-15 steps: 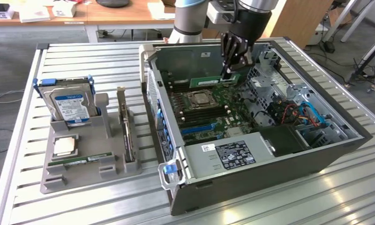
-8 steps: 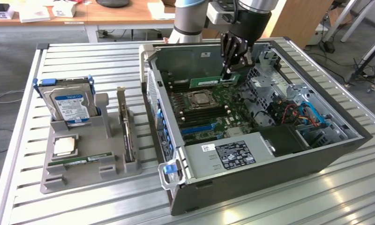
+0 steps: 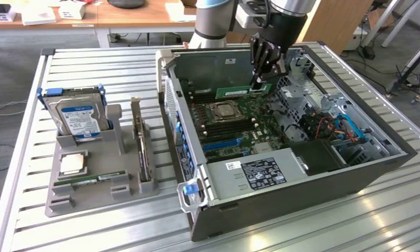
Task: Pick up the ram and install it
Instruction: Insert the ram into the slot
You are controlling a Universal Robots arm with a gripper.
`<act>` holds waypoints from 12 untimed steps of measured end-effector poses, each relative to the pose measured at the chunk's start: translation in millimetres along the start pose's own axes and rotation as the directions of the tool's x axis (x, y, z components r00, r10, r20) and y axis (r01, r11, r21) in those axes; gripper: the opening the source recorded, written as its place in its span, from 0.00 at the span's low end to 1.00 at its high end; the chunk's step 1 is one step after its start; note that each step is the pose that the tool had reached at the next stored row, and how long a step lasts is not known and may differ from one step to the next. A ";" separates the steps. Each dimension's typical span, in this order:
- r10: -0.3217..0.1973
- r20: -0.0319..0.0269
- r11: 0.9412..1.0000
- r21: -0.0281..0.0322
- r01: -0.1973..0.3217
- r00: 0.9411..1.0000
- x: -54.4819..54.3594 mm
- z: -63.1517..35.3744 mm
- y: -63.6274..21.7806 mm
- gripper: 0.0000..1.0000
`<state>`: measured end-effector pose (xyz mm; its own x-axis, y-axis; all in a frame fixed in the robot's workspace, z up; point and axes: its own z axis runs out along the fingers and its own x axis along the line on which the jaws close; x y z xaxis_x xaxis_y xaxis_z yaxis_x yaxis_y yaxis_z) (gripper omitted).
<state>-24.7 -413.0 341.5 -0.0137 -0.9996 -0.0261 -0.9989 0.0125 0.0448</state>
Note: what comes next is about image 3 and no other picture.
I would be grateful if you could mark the white paper stack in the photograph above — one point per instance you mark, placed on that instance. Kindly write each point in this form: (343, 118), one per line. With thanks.
(39, 15)

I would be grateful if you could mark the green motherboard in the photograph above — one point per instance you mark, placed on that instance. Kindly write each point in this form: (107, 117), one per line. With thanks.
(263, 115)

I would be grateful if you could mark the grey parts rack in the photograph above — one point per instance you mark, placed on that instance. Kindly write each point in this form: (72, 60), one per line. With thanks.
(102, 157)

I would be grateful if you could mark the wooden cabinet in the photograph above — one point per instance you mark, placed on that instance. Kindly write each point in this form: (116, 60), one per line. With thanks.
(337, 23)

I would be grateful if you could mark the silver perforated disk bay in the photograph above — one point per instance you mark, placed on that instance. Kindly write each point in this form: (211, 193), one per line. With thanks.
(294, 110)

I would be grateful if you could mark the blue case latch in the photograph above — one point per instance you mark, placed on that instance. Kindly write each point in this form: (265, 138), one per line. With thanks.
(188, 189)

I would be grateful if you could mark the hard disk with blue bracket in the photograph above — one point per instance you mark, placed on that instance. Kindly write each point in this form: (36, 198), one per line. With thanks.
(76, 118)

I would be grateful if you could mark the white paper sheet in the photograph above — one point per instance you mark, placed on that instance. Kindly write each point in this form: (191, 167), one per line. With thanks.
(180, 13)

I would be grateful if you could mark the blue expansion slot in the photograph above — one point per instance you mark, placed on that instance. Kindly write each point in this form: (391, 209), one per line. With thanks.
(221, 145)

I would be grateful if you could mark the white machine box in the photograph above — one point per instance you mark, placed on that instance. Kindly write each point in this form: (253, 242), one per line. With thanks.
(355, 39)

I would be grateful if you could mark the grey power supply unit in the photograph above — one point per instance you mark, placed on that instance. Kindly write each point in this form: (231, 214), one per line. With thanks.
(231, 183)

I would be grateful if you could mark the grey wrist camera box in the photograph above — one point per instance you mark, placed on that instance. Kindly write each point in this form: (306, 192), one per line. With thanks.
(249, 15)

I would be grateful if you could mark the dark round bowl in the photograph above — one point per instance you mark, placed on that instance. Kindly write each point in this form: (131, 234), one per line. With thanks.
(126, 3)

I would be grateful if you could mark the silver CPU chip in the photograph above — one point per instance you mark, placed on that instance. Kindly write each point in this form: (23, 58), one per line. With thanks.
(71, 164)
(227, 110)

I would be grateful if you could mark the black wheeled stand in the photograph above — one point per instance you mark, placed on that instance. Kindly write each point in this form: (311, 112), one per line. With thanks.
(395, 86)

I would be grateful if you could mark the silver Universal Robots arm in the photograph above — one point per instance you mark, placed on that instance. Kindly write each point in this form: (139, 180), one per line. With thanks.
(210, 23)

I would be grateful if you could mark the black open PC case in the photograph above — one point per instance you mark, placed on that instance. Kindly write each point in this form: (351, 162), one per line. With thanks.
(301, 210)

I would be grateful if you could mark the silver sheet metal disk bay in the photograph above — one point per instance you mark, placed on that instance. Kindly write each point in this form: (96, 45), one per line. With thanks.
(365, 155)

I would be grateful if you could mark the cardboard box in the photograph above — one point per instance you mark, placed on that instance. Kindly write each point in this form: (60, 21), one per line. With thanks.
(188, 3)

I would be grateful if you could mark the graphics card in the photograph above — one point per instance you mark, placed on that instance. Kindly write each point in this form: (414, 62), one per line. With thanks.
(140, 136)

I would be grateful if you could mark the white desk frame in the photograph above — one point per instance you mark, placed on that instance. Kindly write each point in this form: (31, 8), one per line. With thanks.
(405, 23)

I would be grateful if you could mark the CPU socket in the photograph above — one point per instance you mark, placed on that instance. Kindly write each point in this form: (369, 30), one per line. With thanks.
(227, 120)

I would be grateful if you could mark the green RAM stick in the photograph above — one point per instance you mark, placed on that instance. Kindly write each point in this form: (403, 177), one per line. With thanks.
(231, 92)
(86, 181)

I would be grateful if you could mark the black RAM slot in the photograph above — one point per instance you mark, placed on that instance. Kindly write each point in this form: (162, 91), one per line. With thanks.
(210, 100)
(205, 97)
(203, 94)
(227, 122)
(230, 129)
(203, 91)
(231, 132)
(229, 125)

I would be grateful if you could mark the small white box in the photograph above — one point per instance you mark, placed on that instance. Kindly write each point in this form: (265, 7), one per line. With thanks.
(71, 11)

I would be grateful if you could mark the black expansion slot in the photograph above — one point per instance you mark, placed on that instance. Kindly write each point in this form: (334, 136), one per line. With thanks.
(221, 139)

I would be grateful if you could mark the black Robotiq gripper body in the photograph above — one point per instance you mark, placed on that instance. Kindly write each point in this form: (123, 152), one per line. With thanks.
(283, 29)

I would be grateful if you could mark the silver chipset heatsink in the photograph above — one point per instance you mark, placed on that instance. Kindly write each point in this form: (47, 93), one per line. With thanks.
(266, 148)

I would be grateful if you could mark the metal socket cover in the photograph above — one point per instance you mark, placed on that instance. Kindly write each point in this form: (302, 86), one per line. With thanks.
(215, 110)

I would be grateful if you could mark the wooden desk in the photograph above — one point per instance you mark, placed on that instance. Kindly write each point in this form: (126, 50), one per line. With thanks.
(158, 15)
(7, 24)

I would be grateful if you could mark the black power adapter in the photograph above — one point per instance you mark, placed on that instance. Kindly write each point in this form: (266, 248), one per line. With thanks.
(367, 52)

